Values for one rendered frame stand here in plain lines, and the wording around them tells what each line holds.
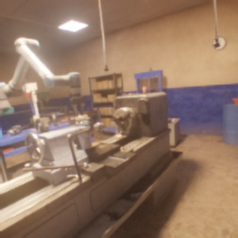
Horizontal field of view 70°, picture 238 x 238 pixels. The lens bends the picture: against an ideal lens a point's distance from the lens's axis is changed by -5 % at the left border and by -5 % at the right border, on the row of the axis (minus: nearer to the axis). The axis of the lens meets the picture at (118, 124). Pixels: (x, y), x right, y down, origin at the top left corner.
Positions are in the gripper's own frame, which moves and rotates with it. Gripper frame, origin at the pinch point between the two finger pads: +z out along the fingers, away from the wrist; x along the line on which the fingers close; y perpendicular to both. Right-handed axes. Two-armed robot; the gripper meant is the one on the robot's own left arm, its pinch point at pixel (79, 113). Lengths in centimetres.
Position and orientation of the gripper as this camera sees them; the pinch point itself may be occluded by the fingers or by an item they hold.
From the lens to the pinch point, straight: 153.8
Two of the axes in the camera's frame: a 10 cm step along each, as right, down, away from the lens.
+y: 7.6, 0.5, -6.5
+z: 1.0, 9.8, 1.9
